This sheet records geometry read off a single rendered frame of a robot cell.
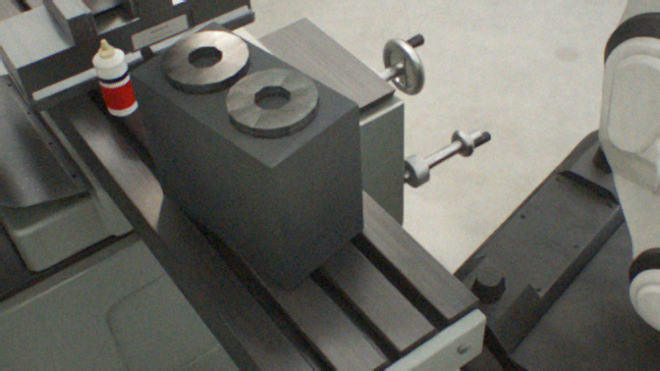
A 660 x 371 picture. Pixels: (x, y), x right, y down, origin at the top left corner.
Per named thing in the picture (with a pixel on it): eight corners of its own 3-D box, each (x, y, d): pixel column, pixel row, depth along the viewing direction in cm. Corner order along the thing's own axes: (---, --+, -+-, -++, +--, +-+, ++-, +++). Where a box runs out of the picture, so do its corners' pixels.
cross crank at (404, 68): (402, 67, 173) (402, 19, 165) (440, 96, 166) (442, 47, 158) (338, 99, 168) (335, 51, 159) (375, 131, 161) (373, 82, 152)
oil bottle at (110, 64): (130, 93, 116) (111, 26, 108) (143, 108, 113) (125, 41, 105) (103, 105, 114) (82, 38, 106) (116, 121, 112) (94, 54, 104)
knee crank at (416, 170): (477, 132, 172) (479, 109, 168) (498, 147, 169) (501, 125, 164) (392, 180, 164) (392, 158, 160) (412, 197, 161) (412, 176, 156)
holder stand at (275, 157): (237, 141, 108) (212, 9, 93) (365, 228, 97) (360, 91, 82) (161, 194, 102) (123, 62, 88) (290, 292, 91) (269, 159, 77)
